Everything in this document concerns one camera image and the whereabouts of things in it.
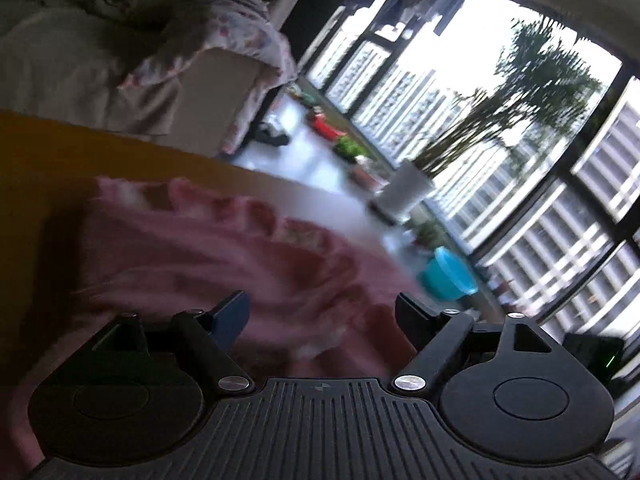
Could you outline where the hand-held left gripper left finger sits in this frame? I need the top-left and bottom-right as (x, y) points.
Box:
(95, 290), (253, 394)

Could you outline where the pink knitted dress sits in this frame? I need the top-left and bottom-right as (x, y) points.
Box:
(0, 176), (431, 476)

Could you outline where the beige cabinet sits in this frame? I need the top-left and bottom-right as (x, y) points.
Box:
(165, 47), (261, 156)

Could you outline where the floral blanket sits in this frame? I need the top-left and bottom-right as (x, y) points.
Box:
(120, 0), (298, 156)

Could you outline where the small potted plant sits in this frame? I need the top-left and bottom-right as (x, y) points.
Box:
(412, 220), (446, 251)

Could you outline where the red plastic basin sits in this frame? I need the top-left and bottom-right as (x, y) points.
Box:
(312, 112), (346, 138)

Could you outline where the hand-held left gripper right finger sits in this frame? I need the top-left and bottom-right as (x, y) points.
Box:
(391, 292), (566, 396)

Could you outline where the pink plastic basin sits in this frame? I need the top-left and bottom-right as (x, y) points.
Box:
(350, 157), (388, 191)

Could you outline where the crumpled grey cloth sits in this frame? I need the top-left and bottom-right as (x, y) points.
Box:
(97, 0), (138, 16)

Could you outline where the black slipper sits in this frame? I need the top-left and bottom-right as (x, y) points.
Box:
(255, 120), (291, 146)

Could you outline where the blue plastic basin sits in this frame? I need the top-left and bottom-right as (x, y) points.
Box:
(417, 247), (478, 301)

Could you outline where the white covered sofa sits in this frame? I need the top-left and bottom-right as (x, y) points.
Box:
(0, 0), (201, 141)

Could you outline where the tall plant in white pot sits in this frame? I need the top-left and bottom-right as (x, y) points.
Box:
(370, 15), (606, 223)

